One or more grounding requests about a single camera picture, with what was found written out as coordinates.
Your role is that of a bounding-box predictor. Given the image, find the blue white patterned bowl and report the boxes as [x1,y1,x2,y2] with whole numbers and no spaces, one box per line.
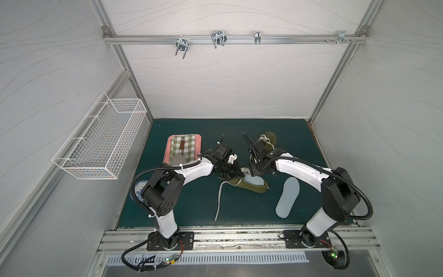
[135,180,148,203]

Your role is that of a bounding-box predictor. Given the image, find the white wire basket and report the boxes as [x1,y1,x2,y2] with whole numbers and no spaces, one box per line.
[52,92,147,180]

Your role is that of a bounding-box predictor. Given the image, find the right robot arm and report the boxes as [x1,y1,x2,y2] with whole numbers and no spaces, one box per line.
[242,133,362,240]

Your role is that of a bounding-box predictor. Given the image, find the pink tray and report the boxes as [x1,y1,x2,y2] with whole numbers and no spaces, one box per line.
[163,134,202,165]

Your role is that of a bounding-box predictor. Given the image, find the light blue insole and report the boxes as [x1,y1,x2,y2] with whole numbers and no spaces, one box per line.
[275,177,301,219]
[243,173,265,187]

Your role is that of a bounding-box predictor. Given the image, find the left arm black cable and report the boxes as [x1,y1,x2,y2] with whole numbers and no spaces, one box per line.
[129,159,201,217]

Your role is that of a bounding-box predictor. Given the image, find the small metal clip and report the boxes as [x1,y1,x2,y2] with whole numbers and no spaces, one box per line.
[254,31,261,45]

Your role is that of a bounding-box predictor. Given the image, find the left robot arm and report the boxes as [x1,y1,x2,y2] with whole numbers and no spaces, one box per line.
[141,142,244,239]

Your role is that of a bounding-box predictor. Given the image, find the metal U-bolt clamp left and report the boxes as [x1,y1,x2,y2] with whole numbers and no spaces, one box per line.
[175,38,189,59]

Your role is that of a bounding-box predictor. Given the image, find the metal hook clamp middle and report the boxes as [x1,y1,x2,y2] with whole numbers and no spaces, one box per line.
[211,31,227,48]

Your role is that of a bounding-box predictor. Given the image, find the green checkered cloth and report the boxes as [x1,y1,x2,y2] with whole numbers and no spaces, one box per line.
[169,134,196,166]

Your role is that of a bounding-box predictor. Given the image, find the metal bracket right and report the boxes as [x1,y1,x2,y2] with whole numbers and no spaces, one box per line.
[325,31,356,45]

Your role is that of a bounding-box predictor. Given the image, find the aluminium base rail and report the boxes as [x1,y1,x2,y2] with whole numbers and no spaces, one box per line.
[96,225,381,254]

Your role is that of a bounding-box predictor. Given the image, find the white vent strip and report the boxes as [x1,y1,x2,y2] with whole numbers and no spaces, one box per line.
[106,251,310,266]

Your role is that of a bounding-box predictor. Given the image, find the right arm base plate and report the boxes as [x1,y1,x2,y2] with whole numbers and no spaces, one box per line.
[278,228,332,249]

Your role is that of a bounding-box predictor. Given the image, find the olive shoe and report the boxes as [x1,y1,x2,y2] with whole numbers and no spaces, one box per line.
[212,167,271,226]
[257,131,277,151]

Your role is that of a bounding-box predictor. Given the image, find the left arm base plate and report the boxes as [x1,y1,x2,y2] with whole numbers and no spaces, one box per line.
[147,230,195,251]

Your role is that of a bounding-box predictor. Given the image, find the aluminium crossbar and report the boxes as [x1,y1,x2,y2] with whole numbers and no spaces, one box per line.
[104,34,370,45]

